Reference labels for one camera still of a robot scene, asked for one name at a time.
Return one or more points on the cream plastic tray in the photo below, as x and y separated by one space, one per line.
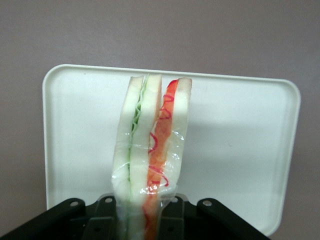
237 150

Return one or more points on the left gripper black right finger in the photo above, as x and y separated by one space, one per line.
175 220

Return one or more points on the triangle sandwich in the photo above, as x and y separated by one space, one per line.
140 150

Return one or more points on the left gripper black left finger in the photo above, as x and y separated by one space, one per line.
102 220

